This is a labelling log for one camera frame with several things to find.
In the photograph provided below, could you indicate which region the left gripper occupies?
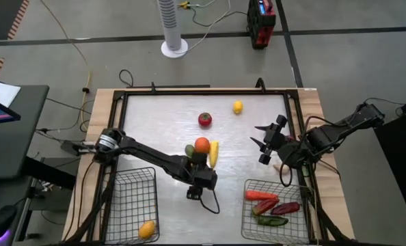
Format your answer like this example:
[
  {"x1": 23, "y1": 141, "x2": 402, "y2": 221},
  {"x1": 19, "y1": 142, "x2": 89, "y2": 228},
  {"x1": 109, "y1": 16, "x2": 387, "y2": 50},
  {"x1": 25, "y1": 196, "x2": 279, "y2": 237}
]
[{"x1": 184, "y1": 152, "x2": 219, "y2": 191}]

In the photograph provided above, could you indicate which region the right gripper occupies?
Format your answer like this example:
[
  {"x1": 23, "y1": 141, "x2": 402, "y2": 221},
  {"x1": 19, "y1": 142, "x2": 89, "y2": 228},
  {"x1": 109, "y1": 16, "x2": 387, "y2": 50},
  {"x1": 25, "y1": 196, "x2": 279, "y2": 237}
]
[{"x1": 249, "y1": 115, "x2": 295, "y2": 165}]

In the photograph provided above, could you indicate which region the orange fruit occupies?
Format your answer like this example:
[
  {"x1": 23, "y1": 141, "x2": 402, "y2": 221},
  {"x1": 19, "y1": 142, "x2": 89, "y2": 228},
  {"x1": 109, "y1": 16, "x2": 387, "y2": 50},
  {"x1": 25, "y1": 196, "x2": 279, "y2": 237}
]
[{"x1": 193, "y1": 137, "x2": 211, "y2": 154}]

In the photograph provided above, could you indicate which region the red tomato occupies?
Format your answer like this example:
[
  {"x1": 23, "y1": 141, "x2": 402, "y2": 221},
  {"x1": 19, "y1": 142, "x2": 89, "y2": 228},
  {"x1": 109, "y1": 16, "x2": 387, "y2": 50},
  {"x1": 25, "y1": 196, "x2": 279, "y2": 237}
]
[{"x1": 198, "y1": 112, "x2": 213, "y2": 128}]

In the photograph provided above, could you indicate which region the dark red pepper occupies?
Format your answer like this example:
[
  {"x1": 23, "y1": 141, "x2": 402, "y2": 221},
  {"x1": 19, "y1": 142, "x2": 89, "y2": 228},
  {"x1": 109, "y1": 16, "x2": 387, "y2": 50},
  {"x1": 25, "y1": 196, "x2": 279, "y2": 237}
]
[{"x1": 270, "y1": 201, "x2": 301, "y2": 216}]

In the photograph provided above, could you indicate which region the large yellow-orange lemon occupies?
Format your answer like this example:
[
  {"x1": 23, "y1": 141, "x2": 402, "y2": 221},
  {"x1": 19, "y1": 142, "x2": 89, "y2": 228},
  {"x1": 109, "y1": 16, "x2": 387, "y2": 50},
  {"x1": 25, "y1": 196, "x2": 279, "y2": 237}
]
[{"x1": 138, "y1": 220, "x2": 157, "y2": 240}]

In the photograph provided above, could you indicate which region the beige garlic bulb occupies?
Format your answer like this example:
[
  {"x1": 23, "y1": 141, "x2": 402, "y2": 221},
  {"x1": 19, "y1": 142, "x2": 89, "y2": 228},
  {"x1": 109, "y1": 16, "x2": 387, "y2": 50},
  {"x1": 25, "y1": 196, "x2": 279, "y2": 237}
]
[{"x1": 273, "y1": 163, "x2": 291, "y2": 175}]

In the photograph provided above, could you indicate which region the red black power station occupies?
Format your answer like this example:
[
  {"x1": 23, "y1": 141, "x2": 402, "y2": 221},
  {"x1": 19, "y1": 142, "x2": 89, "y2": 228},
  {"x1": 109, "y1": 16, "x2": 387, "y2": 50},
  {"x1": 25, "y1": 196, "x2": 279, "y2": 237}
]
[{"x1": 246, "y1": 0, "x2": 277, "y2": 50}]

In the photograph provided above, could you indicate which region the black power adapter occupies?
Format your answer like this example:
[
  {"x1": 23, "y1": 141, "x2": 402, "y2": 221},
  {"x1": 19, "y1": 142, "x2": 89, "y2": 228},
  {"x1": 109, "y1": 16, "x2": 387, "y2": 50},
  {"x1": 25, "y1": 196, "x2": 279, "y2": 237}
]
[{"x1": 59, "y1": 139, "x2": 98, "y2": 156}]

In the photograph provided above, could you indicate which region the white tower fan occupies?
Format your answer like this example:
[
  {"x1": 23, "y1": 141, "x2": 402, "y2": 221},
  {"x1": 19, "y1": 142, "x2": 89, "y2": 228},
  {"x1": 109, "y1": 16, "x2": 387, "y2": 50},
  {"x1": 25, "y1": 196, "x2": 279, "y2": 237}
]
[{"x1": 157, "y1": 0, "x2": 189, "y2": 59}]

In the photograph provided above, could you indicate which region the black cabinet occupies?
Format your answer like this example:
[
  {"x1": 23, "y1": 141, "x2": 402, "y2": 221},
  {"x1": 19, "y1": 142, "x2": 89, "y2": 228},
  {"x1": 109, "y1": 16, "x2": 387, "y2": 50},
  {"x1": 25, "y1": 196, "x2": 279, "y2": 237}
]
[{"x1": 373, "y1": 94, "x2": 406, "y2": 233}]

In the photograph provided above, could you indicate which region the black desk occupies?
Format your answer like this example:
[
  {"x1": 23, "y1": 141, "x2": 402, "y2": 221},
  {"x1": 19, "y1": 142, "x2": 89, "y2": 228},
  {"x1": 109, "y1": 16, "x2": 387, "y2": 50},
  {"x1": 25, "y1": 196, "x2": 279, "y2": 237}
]
[{"x1": 0, "y1": 84, "x2": 50, "y2": 180}]

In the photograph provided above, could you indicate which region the black computer mouse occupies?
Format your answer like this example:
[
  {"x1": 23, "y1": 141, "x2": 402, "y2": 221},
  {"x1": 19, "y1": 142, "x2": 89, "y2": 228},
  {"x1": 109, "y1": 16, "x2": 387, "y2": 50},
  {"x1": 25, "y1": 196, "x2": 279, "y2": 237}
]
[{"x1": 0, "y1": 204, "x2": 18, "y2": 240}]

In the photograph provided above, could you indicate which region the white paper sheet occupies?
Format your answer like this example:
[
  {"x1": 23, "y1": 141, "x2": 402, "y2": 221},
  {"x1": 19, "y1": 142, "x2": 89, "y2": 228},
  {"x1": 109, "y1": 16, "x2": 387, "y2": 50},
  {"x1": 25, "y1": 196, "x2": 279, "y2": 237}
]
[{"x1": 0, "y1": 79, "x2": 21, "y2": 143}]

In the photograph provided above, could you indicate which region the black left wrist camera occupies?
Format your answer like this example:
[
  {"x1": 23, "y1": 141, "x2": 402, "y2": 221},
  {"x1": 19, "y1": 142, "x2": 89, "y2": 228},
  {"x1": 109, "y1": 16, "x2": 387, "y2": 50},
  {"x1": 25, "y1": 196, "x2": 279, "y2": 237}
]
[{"x1": 186, "y1": 186, "x2": 204, "y2": 201}]

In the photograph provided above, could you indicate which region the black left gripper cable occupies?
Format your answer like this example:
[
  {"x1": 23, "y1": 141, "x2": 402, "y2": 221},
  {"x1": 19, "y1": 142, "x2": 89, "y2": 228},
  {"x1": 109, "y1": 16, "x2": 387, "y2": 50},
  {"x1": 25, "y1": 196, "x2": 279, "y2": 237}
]
[{"x1": 198, "y1": 189, "x2": 221, "y2": 215}]

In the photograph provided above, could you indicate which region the black wire basket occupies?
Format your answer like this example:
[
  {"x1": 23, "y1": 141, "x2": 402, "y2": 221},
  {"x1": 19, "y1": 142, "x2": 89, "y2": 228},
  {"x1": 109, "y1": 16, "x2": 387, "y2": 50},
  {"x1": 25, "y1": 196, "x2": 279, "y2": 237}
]
[{"x1": 103, "y1": 166, "x2": 161, "y2": 245}]

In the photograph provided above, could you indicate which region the brass-coloured wire basket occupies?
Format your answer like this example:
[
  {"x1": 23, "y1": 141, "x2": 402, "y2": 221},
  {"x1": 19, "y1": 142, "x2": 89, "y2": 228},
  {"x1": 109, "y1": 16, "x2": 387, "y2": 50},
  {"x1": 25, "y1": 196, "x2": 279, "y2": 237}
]
[{"x1": 240, "y1": 178, "x2": 310, "y2": 244}]

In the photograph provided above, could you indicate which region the black cable loop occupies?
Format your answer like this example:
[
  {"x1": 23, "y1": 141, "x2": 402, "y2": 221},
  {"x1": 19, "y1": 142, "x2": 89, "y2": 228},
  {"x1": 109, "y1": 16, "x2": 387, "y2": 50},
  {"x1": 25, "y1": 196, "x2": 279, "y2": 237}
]
[{"x1": 118, "y1": 69, "x2": 135, "y2": 88}]

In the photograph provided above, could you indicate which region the white floor cable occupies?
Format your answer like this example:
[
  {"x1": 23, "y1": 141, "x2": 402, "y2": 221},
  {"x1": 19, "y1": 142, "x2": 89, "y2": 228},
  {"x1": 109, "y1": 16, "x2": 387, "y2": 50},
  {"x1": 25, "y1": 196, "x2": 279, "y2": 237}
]
[{"x1": 175, "y1": 0, "x2": 250, "y2": 55}]

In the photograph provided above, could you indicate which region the yellow floor cable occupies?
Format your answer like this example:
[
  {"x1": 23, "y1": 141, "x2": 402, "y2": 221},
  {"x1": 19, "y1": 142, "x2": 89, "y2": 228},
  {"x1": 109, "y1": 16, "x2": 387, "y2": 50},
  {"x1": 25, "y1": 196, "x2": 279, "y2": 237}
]
[{"x1": 38, "y1": 0, "x2": 92, "y2": 133}]

